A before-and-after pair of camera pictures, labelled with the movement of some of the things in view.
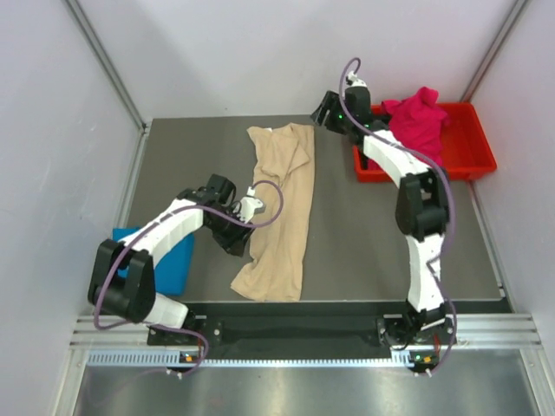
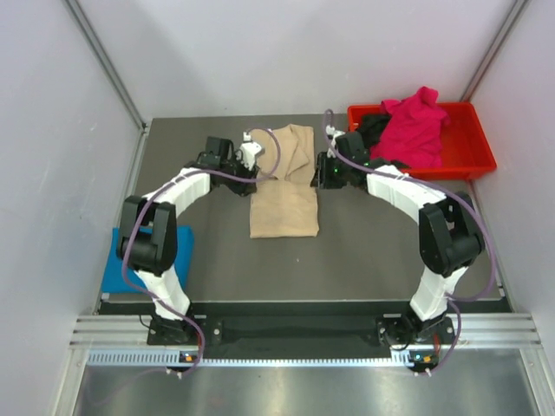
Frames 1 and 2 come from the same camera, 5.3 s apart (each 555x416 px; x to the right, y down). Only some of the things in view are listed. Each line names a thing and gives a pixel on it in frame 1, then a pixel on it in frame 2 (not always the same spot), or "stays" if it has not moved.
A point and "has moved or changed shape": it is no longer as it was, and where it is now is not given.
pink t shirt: (417, 122) stays
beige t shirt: (284, 155) has moved or changed shape
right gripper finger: (320, 114) to (319, 178)
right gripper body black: (337, 120) to (336, 172)
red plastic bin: (466, 150) stays
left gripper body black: (229, 232) to (241, 171)
